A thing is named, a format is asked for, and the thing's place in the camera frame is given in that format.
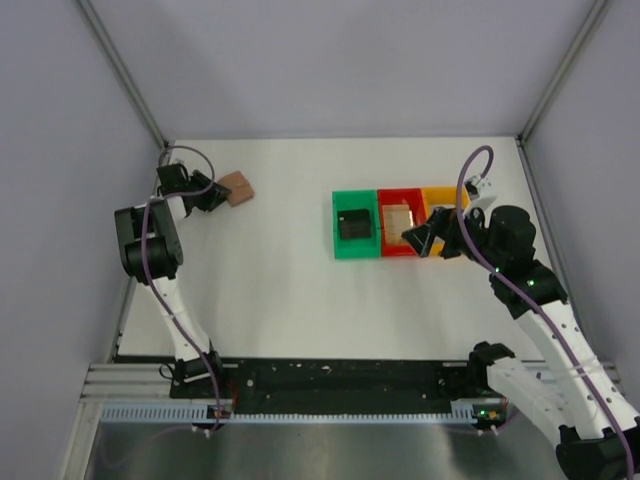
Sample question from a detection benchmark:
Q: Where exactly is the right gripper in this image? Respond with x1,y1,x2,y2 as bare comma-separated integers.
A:
401,203,504,272

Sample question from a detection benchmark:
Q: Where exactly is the brown leather card holder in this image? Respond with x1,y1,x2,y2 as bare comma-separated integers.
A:
219,171,255,207

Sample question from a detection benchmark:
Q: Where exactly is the red plastic bin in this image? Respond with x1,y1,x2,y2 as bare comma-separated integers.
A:
377,188,426,257

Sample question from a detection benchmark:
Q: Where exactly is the yellow plastic bin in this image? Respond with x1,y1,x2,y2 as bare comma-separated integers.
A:
421,186,470,257

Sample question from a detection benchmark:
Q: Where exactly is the green plastic bin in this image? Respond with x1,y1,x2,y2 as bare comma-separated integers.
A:
332,190,381,260

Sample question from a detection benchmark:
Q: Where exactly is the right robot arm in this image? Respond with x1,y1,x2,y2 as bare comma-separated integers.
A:
402,177,639,479

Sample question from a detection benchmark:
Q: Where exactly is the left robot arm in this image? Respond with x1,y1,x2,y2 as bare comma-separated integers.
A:
114,162,230,400

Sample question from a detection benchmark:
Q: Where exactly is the gold cards stack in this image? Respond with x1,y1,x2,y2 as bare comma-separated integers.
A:
382,203,414,247

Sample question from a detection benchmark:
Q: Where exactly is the black cards stack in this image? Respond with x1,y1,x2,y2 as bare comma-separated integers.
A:
337,209,372,241

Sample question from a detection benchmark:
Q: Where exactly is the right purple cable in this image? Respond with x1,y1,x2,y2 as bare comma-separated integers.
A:
455,145,632,480

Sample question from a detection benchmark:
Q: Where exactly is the purple cable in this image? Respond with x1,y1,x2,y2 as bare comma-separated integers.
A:
455,145,632,480
138,145,236,436

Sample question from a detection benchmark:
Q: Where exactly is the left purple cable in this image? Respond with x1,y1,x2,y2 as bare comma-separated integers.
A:
138,145,236,436

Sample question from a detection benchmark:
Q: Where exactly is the aluminium frame profile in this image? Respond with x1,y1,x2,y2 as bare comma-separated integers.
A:
73,0,168,149

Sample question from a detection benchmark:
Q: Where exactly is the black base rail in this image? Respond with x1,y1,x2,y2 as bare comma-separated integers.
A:
158,358,498,415

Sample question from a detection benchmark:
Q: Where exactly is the grey cable duct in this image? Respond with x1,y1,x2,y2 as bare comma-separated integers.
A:
100,403,477,426

